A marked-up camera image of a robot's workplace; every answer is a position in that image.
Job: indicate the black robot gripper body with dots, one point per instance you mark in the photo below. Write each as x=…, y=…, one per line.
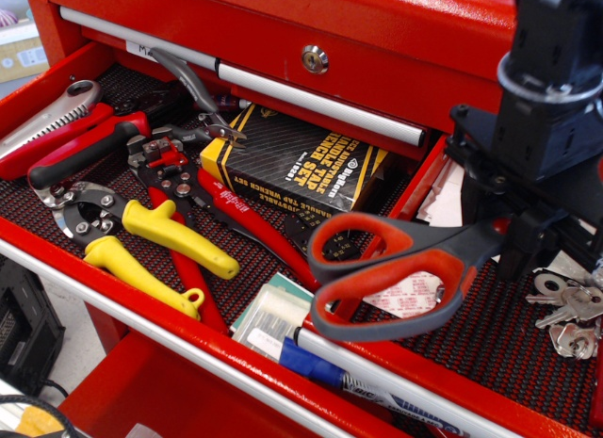
x=547, y=140

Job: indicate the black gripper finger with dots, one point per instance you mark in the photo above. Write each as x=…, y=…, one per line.
x=483, y=192
x=530, y=241

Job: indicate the orange grey handled scissors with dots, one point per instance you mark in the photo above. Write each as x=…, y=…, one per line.
x=453, y=254

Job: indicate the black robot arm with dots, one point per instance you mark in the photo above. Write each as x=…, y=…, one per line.
x=557, y=41

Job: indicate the right red open drawer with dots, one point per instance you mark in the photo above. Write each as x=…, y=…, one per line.
x=488, y=370

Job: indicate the red open drawer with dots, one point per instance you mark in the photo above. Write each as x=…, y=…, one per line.
x=176, y=375
x=488, y=370

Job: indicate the silver drawer lock cylinder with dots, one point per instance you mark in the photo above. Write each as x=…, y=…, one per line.
x=314, y=59

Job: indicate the left red open drawer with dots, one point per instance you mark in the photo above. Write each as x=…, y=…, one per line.
x=176, y=375

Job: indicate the white paper sheets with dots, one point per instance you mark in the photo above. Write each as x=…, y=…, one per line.
x=442, y=206

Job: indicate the silver key bunch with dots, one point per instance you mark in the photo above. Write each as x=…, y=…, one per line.
x=575, y=325

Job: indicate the white red printed adhesive pad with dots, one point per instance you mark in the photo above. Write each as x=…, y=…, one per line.
x=413, y=296

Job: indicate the black crimping pliers head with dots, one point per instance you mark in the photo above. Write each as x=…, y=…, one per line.
x=299, y=227

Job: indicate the black yellow tap wrench box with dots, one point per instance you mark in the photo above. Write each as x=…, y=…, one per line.
x=291, y=164

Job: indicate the red metal tool chest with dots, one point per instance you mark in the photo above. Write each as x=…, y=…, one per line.
x=402, y=60

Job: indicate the clear drill bit case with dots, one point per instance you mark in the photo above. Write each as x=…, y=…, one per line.
x=276, y=312

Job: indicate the blue cap BIC marker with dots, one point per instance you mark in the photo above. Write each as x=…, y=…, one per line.
x=315, y=368

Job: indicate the small red blue screwdriver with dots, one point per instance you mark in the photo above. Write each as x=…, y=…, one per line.
x=228, y=102

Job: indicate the black electronic box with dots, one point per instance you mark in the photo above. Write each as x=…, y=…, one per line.
x=31, y=333

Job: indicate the cardboard box with label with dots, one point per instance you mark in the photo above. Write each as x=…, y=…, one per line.
x=22, y=53

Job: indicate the grey handled flush cutters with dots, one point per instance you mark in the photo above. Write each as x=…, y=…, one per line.
x=218, y=127

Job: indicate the red handled wire stripper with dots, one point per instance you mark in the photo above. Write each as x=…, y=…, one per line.
x=166, y=172

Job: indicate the red black handled crimper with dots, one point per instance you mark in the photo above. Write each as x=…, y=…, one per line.
x=63, y=152

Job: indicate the yellow handled metal snips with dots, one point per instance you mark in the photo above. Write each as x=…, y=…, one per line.
x=91, y=216

